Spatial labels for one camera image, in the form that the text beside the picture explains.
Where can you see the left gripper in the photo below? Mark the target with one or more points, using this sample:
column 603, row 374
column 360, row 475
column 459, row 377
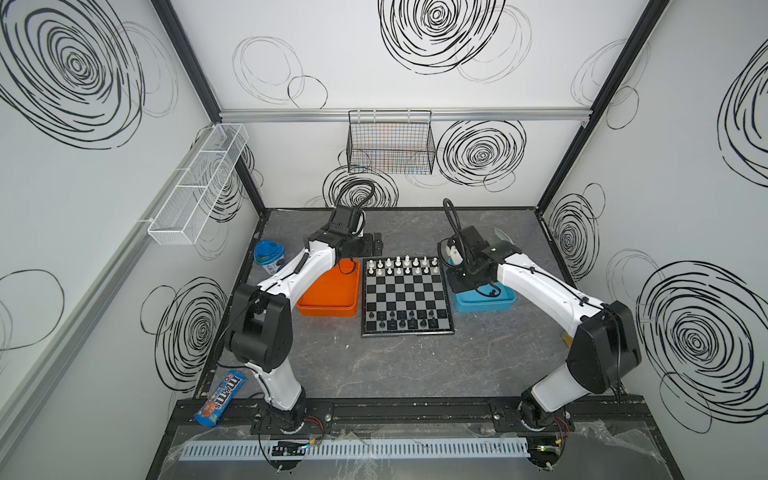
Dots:
column 372, row 244

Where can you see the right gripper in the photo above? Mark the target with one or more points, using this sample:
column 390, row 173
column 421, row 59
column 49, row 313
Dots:
column 459, row 276

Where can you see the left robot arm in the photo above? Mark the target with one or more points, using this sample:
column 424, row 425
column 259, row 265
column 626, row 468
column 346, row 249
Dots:
column 260, row 335

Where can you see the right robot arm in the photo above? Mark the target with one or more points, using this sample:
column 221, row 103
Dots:
column 605, row 345

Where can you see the chess board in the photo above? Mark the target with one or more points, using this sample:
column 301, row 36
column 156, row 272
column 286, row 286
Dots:
column 404, row 296

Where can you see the blue tray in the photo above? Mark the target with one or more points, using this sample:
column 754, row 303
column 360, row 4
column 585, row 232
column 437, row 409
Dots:
column 487, row 298

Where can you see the orange tray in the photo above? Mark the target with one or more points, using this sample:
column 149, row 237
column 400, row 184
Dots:
column 335, row 294

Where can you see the blue lidded cup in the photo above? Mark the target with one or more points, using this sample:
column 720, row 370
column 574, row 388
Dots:
column 269, row 255

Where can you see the candy packet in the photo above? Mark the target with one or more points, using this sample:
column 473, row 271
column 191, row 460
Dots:
column 212, row 410

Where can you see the black wire basket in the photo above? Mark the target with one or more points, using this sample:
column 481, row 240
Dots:
column 390, row 141

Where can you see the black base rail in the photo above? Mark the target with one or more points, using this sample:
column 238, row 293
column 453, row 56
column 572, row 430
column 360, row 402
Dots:
column 501, row 412

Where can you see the white cable duct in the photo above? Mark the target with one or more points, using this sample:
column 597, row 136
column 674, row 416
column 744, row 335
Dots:
column 354, row 449

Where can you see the white wire shelf basket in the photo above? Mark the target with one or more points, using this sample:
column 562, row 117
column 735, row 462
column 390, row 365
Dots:
column 190, row 204

